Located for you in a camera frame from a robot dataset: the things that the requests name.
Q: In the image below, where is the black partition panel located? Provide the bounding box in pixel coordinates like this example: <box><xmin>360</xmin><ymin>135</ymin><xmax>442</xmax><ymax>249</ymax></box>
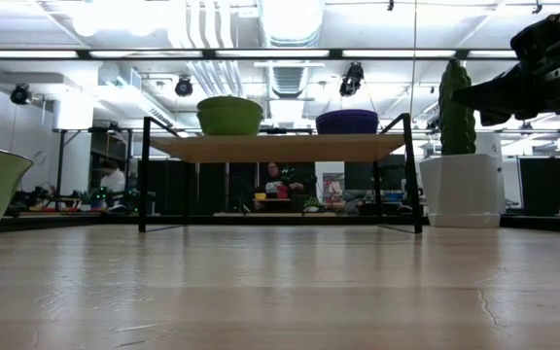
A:
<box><xmin>517</xmin><ymin>156</ymin><xmax>560</xmax><ymax>218</ymax></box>

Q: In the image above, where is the black ceiling spotlight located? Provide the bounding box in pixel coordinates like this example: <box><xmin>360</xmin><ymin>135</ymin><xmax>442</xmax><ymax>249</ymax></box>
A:
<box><xmin>338</xmin><ymin>61</ymin><xmax>366</xmax><ymax>98</ymax></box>
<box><xmin>9</xmin><ymin>83</ymin><xmax>33</xmax><ymax>107</ymax></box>
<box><xmin>173</xmin><ymin>74</ymin><xmax>195</xmax><ymax>99</ymax></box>

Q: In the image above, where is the green cactus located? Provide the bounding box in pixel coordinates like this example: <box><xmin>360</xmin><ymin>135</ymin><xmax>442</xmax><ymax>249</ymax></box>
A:
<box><xmin>437</xmin><ymin>57</ymin><xmax>478</xmax><ymax>158</ymax></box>

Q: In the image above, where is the white plant pot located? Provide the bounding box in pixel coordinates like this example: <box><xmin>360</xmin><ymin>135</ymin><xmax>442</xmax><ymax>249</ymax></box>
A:
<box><xmin>418</xmin><ymin>153</ymin><xmax>503</xmax><ymax>229</ymax></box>

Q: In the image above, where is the overhead light bar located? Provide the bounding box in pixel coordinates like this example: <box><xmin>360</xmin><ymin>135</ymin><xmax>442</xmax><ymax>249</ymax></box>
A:
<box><xmin>0</xmin><ymin>47</ymin><xmax>560</xmax><ymax>62</ymax></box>

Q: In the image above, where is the black aluminium extrusion frame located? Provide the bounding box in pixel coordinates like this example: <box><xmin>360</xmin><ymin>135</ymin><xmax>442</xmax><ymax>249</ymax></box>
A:
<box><xmin>0</xmin><ymin>212</ymin><xmax>560</xmax><ymax>234</ymax></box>

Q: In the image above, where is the wooden shelf with black legs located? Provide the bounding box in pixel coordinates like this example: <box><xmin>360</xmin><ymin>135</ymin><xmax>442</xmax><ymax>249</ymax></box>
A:
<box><xmin>137</xmin><ymin>112</ymin><xmax>425</xmax><ymax>235</ymax></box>

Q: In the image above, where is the red white poster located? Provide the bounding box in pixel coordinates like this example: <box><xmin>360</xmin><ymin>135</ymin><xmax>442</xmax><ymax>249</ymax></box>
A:
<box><xmin>322</xmin><ymin>171</ymin><xmax>346</xmax><ymax>206</ymax></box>

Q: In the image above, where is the blue purple mini bowl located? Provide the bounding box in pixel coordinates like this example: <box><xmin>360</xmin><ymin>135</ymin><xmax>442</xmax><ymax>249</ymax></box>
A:
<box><xmin>315</xmin><ymin>115</ymin><xmax>380</xmax><ymax>136</ymax></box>
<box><xmin>316</xmin><ymin>112</ymin><xmax>380</xmax><ymax>119</ymax></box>
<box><xmin>317</xmin><ymin>108</ymin><xmax>379</xmax><ymax>115</ymax></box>

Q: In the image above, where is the black frame background table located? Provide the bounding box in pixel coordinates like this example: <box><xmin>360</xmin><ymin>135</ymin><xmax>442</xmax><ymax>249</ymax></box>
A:
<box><xmin>54</xmin><ymin>125</ymin><xmax>136</xmax><ymax>214</ymax></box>

